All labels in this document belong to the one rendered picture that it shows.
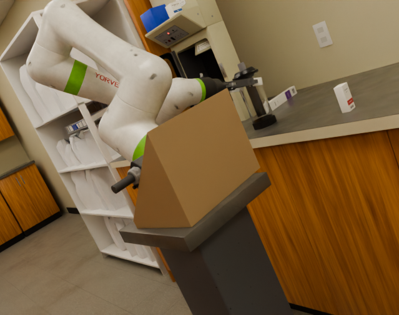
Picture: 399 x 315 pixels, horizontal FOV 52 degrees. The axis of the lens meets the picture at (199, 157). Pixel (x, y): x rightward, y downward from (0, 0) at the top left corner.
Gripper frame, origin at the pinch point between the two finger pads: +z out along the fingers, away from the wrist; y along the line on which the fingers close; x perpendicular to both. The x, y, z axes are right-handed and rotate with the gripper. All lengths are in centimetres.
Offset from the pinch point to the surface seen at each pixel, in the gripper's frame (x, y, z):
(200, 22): -34.1, 25.7, 4.5
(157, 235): 37, -28, -70
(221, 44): -23.8, 25.6, 14.6
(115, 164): 23, 117, -8
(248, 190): 32, -38, -47
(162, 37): -35, 50, -1
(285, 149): 27.0, -16.3, -4.8
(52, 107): -29, 206, -8
